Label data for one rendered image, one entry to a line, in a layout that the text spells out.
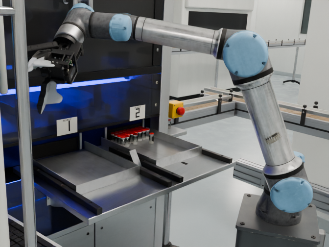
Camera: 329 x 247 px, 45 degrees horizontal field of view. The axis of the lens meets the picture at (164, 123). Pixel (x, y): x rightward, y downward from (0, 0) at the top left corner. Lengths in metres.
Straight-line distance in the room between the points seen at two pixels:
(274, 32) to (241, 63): 9.46
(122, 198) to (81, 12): 0.57
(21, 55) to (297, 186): 0.79
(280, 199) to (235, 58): 0.42
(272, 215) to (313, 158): 1.62
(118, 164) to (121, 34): 0.54
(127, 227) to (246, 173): 0.96
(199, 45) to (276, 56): 9.28
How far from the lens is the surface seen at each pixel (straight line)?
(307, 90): 2.88
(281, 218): 1.36
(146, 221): 1.94
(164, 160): 1.48
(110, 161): 1.52
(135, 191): 1.29
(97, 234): 1.76
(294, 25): 10.26
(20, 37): 0.78
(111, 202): 1.23
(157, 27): 1.25
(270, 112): 1.12
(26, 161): 0.83
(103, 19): 1.16
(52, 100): 1.09
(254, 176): 2.49
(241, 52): 1.07
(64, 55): 1.06
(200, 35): 1.23
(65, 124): 1.48
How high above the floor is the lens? 1.44
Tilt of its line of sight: 16 degrees down
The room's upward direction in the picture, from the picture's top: 3 degrees clockwise
